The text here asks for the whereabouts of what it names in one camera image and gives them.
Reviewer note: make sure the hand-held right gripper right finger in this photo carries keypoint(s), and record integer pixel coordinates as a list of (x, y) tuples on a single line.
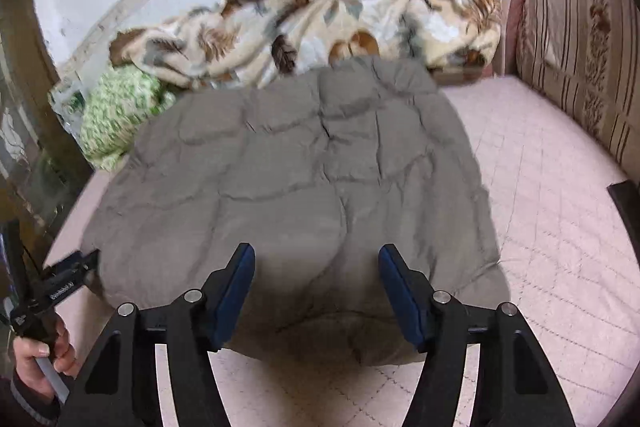
[(400, 292)]

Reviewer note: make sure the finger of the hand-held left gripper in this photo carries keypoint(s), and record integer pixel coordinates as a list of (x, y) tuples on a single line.
[(65, 283)]

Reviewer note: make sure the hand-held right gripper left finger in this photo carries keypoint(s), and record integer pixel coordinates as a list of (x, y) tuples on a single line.
[(239, 289)]

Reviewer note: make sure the person's left forearm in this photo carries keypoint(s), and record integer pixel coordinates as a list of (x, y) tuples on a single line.
[(25, 402)]

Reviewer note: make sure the person's left hand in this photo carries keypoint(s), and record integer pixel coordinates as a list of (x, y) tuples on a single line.
[(32, 354)]

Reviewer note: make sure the dark wooden cabinet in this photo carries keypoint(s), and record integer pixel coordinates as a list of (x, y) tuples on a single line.
[(30, 107)]

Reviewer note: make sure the pink quilted mattress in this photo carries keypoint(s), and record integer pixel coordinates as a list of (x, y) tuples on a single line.
[(550, 232)]

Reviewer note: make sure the clear plastic bag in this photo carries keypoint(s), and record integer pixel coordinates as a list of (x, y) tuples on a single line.
[(67, 99)]

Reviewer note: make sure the green patterned pillow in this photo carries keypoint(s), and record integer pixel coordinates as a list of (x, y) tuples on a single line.
[(120, 112)]

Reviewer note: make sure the dark object at bed edge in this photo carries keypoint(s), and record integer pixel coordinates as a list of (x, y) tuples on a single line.
[(627, 217)]

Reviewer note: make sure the floral fleece blanket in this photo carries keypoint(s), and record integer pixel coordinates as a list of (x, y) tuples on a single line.
[(320, 17)]

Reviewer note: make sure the striped sofa backrest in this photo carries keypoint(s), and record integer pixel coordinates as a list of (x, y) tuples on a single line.
[(575, 52)]

